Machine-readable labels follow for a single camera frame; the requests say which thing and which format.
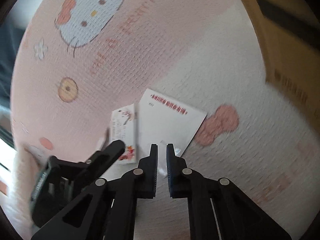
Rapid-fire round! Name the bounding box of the white envelope red text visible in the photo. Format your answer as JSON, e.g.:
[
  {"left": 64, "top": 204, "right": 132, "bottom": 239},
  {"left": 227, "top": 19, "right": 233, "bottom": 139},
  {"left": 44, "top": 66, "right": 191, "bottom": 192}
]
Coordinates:
[{"left": 138, "top": 88, "right": 208, "bottom": 158}]

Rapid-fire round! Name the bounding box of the brown cardboard box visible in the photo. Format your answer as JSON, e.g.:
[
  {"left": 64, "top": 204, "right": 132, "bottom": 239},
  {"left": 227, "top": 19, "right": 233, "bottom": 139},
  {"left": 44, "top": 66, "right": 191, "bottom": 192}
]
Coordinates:
[{"left": 241, "top": 0, "right": 319, "bottom": 131}]

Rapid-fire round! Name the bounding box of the pink Hello Kitty bedsheet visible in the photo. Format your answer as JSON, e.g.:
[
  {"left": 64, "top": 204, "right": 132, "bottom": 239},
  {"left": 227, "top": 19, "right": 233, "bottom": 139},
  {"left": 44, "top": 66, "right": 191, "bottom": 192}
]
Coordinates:
[{"left": 5, "top": 0, "right": 319, "bottom": 239}]

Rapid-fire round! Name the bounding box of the dark blue curtain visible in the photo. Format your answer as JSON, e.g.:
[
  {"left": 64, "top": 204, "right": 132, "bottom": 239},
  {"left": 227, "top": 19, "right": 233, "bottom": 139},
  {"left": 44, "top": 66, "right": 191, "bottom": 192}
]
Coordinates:
[{"left": 0, "top": 21, "right": 24, "bottom": 108}]

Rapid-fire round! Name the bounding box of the small floral card packet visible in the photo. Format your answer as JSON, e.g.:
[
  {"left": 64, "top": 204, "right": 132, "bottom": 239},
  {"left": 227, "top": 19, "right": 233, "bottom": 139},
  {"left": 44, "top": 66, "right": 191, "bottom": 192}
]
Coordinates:
[{"left": 97, "top": 104, "right": 137, "bottom": 165}]

